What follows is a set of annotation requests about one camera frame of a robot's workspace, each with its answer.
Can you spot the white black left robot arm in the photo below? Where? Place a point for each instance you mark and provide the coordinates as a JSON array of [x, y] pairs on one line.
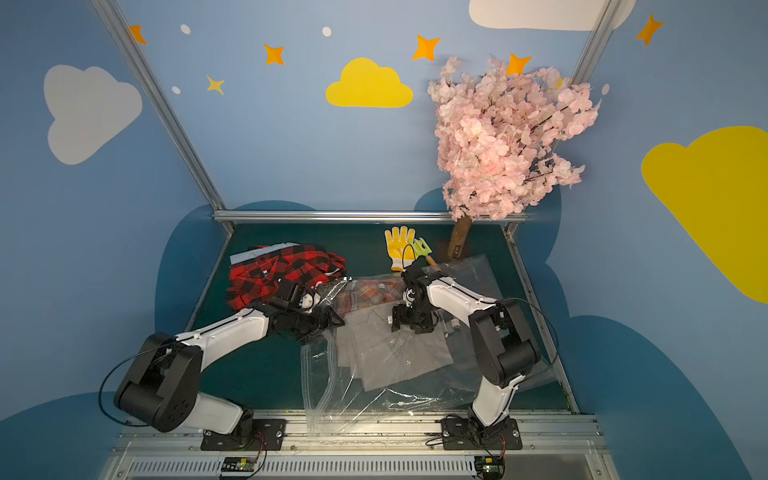
[[161, 388]]

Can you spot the grey shirt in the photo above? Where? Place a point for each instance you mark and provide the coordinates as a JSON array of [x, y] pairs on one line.
[[379, 357]]

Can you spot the pink cherry blossom tree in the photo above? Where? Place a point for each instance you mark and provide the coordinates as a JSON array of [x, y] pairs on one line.
[[497, 135]]

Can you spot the aluminium front rail platform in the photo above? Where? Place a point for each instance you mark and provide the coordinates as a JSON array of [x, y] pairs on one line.
[[555, 446]]

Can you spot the red tan plaid shirt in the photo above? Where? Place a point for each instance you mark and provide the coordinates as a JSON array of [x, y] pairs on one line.
[[365, 293]]

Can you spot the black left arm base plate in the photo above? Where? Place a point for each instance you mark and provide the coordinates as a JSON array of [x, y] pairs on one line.
[[252, 434]]

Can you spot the right green circuit board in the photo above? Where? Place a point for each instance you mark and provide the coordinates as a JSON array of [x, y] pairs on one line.
[[489, 467]]

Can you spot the yellow dotted work glove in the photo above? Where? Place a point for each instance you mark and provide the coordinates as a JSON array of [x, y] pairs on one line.
[[398, 242]]

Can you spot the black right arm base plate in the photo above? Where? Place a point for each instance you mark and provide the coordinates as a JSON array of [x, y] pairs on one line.
[[460, 433]]

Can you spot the green circuit board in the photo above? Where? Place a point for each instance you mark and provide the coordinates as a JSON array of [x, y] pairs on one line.
[[238, 466], [489, 467]]

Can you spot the right aluminium corner post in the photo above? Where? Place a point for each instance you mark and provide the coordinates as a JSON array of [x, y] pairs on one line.
[[606, 19]]

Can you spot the clear plastic vacuum bag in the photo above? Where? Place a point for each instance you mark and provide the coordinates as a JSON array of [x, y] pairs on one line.
[[333, 397]]

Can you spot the left green circuit board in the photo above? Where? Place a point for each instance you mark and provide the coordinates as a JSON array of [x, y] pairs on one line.
[[238, 466]]

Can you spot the aluminium corner post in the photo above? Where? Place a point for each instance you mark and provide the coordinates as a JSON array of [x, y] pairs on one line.
[[606, 19], [115, 22]]

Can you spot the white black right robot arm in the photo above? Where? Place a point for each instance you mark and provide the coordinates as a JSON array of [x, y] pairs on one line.
[[504, 346]]

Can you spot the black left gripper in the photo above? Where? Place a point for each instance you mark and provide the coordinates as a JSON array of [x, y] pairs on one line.
[[324, 318]]

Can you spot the left aluminium corner post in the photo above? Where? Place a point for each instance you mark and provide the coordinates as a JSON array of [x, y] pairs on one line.
[[115, 22]]

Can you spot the aluminium back frame rail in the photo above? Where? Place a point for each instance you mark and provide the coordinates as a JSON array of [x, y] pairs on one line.
[[333, 217]]

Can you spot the light blue shirt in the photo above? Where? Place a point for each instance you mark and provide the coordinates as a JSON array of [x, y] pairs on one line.
[[257, 252]]

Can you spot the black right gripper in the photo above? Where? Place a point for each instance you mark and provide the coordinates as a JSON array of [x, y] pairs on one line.
[[411, 315]]

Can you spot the green toy garden rake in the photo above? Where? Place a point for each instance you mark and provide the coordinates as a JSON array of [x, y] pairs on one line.
[[421, 249]]

